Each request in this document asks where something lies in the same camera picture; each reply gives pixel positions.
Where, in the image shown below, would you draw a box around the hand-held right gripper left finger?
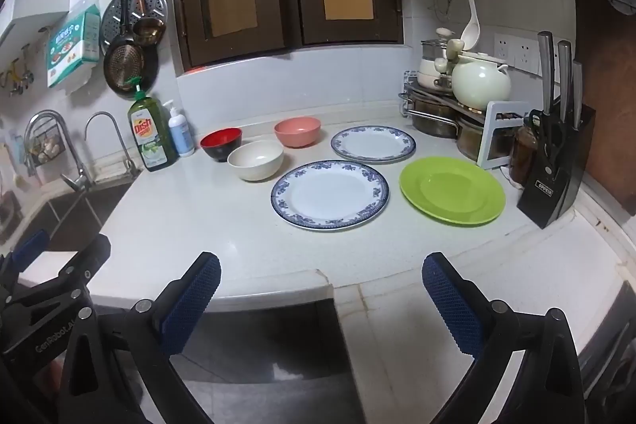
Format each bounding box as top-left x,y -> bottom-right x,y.
54,251 -> 222,424

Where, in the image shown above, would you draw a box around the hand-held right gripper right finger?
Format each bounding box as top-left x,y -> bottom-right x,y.
421,252 -> 583,424

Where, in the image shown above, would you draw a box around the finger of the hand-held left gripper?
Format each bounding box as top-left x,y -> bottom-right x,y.
17,234 -> 111,306
0,229 -> 51,288

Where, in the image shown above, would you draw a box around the green plate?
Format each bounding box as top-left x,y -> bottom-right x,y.
399,157 -> 507,227

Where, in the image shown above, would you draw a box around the cream bowl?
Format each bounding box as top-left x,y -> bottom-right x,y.
227,140 -> 285,182

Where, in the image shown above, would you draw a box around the red and black bowl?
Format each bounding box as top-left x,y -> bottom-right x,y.
200,127 -> 243,163

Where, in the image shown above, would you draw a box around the blue floral white plate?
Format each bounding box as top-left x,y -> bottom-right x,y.
271,160 -> 390,231
330,125 -> 417,165

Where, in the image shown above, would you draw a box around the pink bowl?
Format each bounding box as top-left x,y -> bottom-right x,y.
273,116 -> 322,149

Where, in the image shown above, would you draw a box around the stainless steel sink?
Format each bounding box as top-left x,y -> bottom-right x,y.
0,183 -> 133,257

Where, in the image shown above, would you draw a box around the chrome kitchen faucet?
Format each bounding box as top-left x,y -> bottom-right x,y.
23,109 -> 97,193

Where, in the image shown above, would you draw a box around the slim gooseneck faucet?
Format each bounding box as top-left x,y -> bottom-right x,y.
84,111 -> 142,179

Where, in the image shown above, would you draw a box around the green dish soap bottle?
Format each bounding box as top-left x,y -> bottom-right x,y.
128,77 -> 178,173

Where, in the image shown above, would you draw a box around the blue pump lotion bottle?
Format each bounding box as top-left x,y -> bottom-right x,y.
163,99 -> 196,157

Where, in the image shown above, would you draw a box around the black knife block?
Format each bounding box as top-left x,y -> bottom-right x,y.
517,103 -> 596,230

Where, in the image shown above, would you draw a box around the brown glass jar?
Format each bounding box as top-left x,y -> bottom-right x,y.
508,121 -> 540,189

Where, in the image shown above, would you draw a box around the yellow hanging utensil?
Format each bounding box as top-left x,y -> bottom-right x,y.
0,46 -> 35,97

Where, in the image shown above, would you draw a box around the stainless steel pot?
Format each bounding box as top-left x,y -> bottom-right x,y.
454,116 -> 498,162
410,99 -> 460,139

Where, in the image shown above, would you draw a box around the round perforated strainer pan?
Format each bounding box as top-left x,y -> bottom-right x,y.
103,7 -> 160,100

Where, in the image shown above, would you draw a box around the white pot rack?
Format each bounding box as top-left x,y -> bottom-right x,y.
399,69 -> 532,169

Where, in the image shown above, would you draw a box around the green and white box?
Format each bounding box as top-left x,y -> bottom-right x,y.
46,4 -> 101,89

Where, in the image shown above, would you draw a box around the cream ceramic pot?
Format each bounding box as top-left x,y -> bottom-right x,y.
450,55 -> 512,112

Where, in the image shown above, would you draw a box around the small brass pot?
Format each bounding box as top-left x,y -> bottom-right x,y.
131,0 -> 167,48

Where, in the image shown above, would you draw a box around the small white pot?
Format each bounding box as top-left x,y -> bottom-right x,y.
416,56 -> 454,91

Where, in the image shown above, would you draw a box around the round metal steamer tray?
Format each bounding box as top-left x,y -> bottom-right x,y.
99,0 -> 169,57

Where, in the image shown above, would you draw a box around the brown cutting board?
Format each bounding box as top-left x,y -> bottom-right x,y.
574,0 -> 636,207

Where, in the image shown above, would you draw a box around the glass lidded steel pot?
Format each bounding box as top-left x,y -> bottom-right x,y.
421,27 -> 465,62

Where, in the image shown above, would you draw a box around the white ladle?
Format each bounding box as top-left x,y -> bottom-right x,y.
460,0 -> 483,50

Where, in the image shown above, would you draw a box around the black wire basket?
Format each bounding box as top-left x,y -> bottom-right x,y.
25,126 -> 68,167

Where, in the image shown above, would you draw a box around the black handled kitchen shears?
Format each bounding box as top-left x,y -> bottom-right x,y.
527,108 -> 562,162

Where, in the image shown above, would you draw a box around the steel handled knife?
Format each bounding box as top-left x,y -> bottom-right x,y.
570,60 -> 585,130
556,40 -> 574,122
537,31 -> 557,115

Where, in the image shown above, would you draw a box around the white wall socket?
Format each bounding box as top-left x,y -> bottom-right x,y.
513,37 -> 542,75
493,31 -> 516,62

